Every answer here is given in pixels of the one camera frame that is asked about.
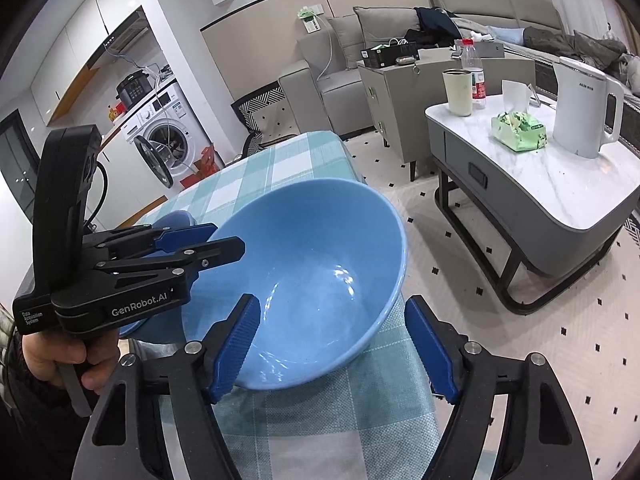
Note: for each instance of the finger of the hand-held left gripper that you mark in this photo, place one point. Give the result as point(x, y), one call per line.
point(182, 237)
point(215, 252)

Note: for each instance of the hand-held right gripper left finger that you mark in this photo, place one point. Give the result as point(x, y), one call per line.
point(235, 347)

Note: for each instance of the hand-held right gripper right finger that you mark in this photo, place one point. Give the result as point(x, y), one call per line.
point(430, 347)

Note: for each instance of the large blue bowl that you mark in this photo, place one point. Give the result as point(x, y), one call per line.
point(320, 280)

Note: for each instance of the person's left hand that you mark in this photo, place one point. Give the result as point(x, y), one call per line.
point(45, 355)

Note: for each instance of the white kitchen base cabinets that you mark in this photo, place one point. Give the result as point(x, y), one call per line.
point(120, 175)

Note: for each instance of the dark glass door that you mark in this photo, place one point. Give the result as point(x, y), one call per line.
point(17, 160)

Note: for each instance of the small red box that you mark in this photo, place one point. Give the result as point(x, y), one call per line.
point(120, 108)

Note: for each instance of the teal checked tablecloth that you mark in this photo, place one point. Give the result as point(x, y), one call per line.
point(300, 160)

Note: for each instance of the white washing machine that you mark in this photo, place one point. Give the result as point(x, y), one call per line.
point(172, 110)

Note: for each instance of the black pressure cooker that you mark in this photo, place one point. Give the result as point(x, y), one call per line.
point(134, 90)

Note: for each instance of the black white patterned stool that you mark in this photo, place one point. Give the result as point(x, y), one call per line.
point(270, 120)

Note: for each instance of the grey sofa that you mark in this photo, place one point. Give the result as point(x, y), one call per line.
point(300, 90)

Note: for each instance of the range hood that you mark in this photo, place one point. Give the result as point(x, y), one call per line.
point(127, 32)

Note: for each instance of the white top coffee table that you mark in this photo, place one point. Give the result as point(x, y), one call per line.
point(550, 185)

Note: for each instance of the green tissue pack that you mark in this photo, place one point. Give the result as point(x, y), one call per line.
point(520, 132)

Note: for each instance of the grey side cabinet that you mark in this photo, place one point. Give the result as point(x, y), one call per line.
point(400, 105)

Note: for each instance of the grey sofa cushion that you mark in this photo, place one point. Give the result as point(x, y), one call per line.
point(345, 40)
point(380, 30)

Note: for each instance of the beige tumbler cup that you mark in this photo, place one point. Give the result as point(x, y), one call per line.
point(457, 95)

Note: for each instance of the black box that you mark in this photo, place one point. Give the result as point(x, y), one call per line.
point(387, 55)

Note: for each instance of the white paper tissue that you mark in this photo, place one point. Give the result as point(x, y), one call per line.
point(515, 95)

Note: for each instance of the white electric kettle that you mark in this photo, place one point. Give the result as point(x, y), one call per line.
point(580, 110)

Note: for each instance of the clear bottle red label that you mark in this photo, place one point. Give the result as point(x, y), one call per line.
point(474, 67)

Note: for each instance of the dark jacket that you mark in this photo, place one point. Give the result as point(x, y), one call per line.
point(435, 20)

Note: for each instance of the grey clothes pile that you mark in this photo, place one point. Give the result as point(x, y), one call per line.
point(575, 42)

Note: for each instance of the white kitchen wall cabinets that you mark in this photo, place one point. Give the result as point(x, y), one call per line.
point(75, 60)

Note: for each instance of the white green wall device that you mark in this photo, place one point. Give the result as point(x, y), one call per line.
point(311, 22)

